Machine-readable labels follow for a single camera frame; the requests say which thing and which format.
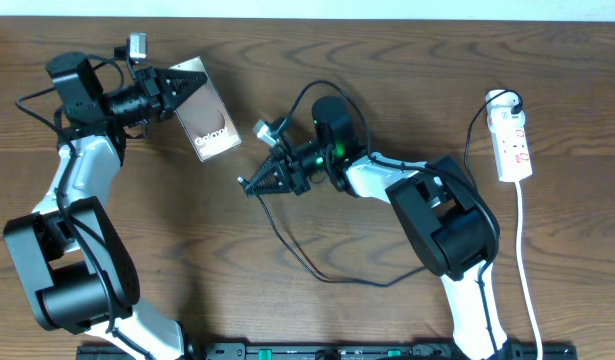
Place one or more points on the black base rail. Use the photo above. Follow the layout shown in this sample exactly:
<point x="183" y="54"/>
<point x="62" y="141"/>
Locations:
<point x="240" y="351"/>

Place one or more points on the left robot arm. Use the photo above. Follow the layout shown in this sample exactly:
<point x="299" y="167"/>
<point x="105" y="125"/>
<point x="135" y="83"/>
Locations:
<point x="74" y="269"/>

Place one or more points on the bronze Galaxy smartphone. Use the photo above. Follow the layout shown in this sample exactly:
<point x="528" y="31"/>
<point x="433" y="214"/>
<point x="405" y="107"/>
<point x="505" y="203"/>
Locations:
<point x="205" y="118"/>

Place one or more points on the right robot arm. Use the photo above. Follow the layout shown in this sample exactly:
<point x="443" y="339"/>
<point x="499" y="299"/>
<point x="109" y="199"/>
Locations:
<point x="450" y="228"/>

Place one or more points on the white power strip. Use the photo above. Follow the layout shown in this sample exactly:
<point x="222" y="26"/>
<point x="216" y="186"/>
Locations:
<point x="511" y="153"/>

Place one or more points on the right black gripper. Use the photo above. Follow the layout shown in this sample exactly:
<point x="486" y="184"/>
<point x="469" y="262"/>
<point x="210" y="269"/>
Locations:
<point x="289" y="174"/>

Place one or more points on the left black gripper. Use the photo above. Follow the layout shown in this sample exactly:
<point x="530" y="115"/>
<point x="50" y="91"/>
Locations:
<point x="147" y="81"/>

